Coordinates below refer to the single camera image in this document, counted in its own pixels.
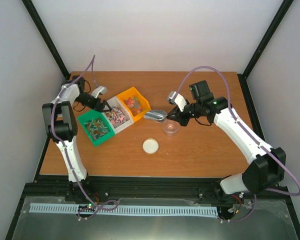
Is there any orange candy bin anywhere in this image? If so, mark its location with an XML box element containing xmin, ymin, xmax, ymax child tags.
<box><xmin>116</xmin><ymin>86</ymin><xmax>151</xmax><ymax>122</ymax></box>

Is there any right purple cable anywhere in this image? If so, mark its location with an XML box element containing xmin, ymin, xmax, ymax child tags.
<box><xmin>176</xmin><ymin>65</ymin><xmax>300</xmax><ymax>223</ymax></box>

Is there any right black frame post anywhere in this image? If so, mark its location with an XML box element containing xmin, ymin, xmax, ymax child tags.
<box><xmin>241</xmin><ymin>0</ymin><xmax>295</xmax><ymax>77</ymax></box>

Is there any light blue cable duct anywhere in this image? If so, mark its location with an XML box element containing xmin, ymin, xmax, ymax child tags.
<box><xmin>28</xmin><ymin>203</ymin><xmax>218</xmax><ymax>218</ymax></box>

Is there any black aluminium rail base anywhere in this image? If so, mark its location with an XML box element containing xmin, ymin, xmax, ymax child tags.
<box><xmin>22</xmin><ymin>174</ymin><xmax>290</xmax><ymax>208</ymax></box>

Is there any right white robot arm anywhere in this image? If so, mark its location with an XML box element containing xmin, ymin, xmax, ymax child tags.
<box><xmin>167</xmin><ymin>80</ymin><xmax>286</xmax><ymax>197</ymax></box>

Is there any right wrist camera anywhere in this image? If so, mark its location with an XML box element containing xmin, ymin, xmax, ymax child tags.
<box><xmin>167</xmin><ymin>91</ymin><xmax>188</xmax><ymax>112</ymax></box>

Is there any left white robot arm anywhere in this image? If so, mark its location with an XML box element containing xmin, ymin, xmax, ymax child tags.
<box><xmin>42</xmin><ymin>76</ymin><xmax>112</xmax><ymax>183</ymax></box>

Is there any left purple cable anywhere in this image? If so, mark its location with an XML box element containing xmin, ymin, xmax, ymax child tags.
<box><xmin>50</xmin><ymin>54</ymin><xmax>121</xmax><ymax>221</ymax></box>

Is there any left black frame post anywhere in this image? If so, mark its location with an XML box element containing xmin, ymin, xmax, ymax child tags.
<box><xmin>21</xmin><ymin>0</ymin><xmax>70</xmax><ymax>78</ymax></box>

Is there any metal scoop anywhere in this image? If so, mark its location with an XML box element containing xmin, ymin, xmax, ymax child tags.
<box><xmin>143</xmin><ymin>110</ymin><xmax>167</xmax><ymax>123</ymax></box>

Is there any white candy bin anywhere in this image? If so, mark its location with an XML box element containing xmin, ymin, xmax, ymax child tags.
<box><xmin>103</xmin><ymin>96</ymin><xmax>134</xmax><ymax>134</ymax></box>

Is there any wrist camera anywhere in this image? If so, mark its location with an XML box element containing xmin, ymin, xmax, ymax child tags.
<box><xmin>167</xmin><ymin>91</ymin><xmax>188</xmax><ymax>112</ymax></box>
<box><xmin>90</xmin><ymin>86</ymin><xmax>108</xmax><ymax>99</ymax></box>

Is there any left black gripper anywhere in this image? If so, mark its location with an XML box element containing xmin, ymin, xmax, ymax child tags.
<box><xmin>75</xmin><ymin>93</ymin><xmax>109</xmax><ymax>113</ymax></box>

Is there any black frame post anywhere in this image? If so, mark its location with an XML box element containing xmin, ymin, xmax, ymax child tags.
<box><xmin>241</xmin><ymin>0</ymin><xmax>295</xmax><ymax>77</ymax></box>
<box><xmin>21</xmin><ymin>0</ymin><xmax>70</xmax><ymax>78</ymax></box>

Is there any green candy bin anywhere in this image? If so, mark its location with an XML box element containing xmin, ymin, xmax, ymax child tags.
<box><xmin>77</xmin><ymin>110</ymin><xmax>115</xmax><ymax>147</ymax></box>

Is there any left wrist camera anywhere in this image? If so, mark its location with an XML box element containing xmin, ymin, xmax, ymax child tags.
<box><xmin>90</xmin><ymin>86</ymin><xmax>108</xmax><ymax>99</ymax></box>

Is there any purple cable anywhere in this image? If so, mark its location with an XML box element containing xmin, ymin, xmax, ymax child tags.
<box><xmin>176</xmin><ymin>65</ymin><xmax>300</xmax><ymax>223</ymax></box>
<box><xmin>50</xmin><ymin>54</ymin><xmax>121</xmax><ymax>221</ymax></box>

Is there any metal front plate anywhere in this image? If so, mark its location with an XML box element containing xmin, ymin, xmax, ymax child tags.
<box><xmin>7</xmin><ymin>197</ymin><xmax>300</xmax><ymax>240</ymax></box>

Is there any white jar lid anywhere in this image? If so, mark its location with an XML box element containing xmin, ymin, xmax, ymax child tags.
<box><xmin>142</xmin><ymin>138</ymin><xmax>159</xmax><ymax>154</ymax></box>

